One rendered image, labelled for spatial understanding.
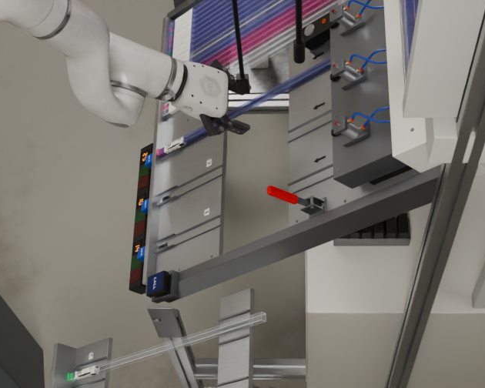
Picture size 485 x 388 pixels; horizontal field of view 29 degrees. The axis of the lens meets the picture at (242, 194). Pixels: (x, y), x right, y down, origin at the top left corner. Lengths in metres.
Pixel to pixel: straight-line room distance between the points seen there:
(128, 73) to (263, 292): 1.10
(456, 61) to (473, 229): 0.94
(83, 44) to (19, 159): 1.41
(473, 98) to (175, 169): 0.92
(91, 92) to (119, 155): 1.26
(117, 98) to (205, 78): 0.21
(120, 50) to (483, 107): 0.73
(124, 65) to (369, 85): 0.45
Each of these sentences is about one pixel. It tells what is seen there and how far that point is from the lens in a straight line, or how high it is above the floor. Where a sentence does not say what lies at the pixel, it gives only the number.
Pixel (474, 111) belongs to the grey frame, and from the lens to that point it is 1.23.
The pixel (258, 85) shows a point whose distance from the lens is 2.97.
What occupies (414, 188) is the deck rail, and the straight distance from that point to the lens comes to 1.48.
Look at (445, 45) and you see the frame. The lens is 1.15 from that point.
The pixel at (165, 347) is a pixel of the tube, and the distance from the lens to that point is 1.65.
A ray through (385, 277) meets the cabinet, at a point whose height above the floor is 0.62.
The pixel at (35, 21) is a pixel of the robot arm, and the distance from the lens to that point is 1.50.
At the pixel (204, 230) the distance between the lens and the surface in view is 1.83.
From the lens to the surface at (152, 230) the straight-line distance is 1.94.
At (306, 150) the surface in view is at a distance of 1.69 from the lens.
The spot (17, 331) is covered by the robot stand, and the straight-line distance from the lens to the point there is 2.43.
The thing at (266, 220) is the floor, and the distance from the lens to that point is 2.74.
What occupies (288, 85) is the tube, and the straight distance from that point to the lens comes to 1.78.
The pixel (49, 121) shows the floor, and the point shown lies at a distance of 3.02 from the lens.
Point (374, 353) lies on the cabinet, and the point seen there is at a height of 0.36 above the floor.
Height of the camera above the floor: 2.46
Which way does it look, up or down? 62 degrees down
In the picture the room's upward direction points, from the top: 7 degrees counter-clockwise
